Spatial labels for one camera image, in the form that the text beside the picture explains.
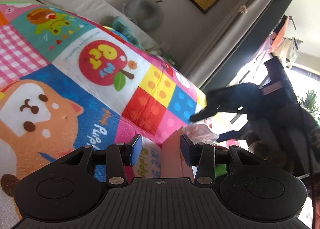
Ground grey neck pillow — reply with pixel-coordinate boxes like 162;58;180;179
122;0;164;32

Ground pink cardboard box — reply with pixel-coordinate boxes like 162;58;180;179
161;128;194;181

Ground crochet doll green sweater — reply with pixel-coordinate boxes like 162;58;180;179
215;164;227;178

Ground colourful cartoon play mat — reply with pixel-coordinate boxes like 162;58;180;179
1;2;206;228

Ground black cable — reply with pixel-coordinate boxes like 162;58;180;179
303;118;316;229

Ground teal folded cloth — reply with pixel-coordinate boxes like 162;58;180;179
107;16;145;50

